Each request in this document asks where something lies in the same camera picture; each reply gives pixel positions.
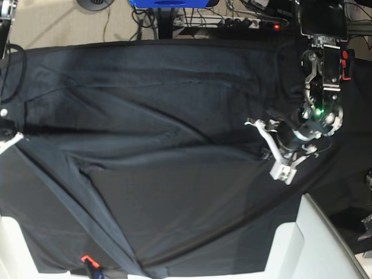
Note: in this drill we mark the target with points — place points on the grey right-side gripper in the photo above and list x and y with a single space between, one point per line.
13 127

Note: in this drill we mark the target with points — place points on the grey metal bracket right edge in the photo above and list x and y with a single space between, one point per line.
367 225

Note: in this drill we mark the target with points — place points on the blue clamp at bottom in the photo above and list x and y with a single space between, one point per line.
93 269

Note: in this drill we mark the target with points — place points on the dark grey long-sleeve T-shirt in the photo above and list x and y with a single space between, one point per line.
145 116

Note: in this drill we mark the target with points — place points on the black table leg post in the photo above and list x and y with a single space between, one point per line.
165 18

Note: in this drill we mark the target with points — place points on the white power strip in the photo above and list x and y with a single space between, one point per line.
215 21

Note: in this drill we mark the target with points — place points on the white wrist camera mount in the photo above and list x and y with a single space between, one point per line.
286 161

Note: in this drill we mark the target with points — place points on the aluminium frame rail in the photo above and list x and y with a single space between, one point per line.
360 27

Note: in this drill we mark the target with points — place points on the round grey chair base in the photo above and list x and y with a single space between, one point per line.
94 5

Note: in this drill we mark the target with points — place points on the black table cloth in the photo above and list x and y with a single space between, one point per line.
189 209

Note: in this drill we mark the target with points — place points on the blue plastic bin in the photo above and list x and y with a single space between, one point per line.
173 3

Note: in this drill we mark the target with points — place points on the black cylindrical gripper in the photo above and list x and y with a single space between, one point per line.
292 135

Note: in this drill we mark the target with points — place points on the white foam block left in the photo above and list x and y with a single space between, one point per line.
16 260

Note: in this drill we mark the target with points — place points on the red and black clamp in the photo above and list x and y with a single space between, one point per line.
347 63

